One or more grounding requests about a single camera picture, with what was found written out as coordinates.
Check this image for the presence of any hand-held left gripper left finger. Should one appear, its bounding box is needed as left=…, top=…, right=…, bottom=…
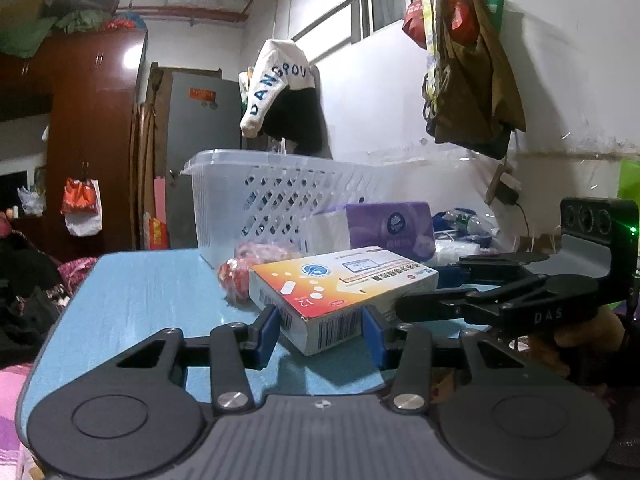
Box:
left=114, top=304, right=281, bottom=416

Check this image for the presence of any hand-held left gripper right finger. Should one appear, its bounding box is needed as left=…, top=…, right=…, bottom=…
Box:
left=362, top=305, right=497, bottom=414

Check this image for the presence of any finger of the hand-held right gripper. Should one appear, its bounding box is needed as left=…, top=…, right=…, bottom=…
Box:
left=437, top=252, right=552, bottom=291
left=394, top=273, right=600, bottom=332

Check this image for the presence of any white orange medicine box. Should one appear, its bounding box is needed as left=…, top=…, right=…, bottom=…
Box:
left=249, top=246, right=440, bottom=357

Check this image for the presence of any clear plastic bottle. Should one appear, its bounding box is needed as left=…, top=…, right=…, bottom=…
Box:
left=442, top=209, right=502, bottom=239

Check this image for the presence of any red snack packet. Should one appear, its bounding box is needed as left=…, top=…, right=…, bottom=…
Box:
left=217, top=239, right=302, bottom=306

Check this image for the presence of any purple tissue pack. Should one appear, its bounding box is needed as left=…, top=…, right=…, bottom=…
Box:
left=345, top=201, right=437, bottom=262

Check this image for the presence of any white tissue pack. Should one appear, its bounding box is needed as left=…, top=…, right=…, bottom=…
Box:
left=303, top=209, right=351, bottom=257

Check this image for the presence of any white plastic lattice basket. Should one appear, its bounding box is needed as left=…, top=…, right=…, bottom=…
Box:
left=180, top=149, right=406, bottom=269

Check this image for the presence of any brown hanging bag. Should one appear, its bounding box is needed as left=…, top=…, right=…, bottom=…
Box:
left=422, top=0, right=528, bottom=162

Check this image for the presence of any black hanging garment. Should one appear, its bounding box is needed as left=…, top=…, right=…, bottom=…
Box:
left=262, top=84, right=334, bottom=159

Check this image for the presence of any red white plastic bag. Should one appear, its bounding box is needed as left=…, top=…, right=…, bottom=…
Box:
left=60, top=177, right=104, bottom=238

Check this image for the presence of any dark bag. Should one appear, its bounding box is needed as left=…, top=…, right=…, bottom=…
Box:
left=0, top=230, right=68, bottom=367

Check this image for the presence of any red hanging plastic bag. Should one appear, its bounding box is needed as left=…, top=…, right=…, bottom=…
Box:
left=402, top=0, right=482, bottom=52

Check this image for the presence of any white printed hanging garment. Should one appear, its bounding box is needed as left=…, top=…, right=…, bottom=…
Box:
left=238, top=38, right=321, bottom=139

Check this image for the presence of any pink printed blanket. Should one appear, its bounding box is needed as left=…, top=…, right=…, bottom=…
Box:
left=0, top=256, right=101, bottom=480

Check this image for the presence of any brown wooden wardrobe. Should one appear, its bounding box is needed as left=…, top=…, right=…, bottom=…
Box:
left=0, top=29, right=149, bottom=264

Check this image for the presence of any green cloth bundle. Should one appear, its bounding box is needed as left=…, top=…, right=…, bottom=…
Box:
left=0, top=8, right=117, bottom=59

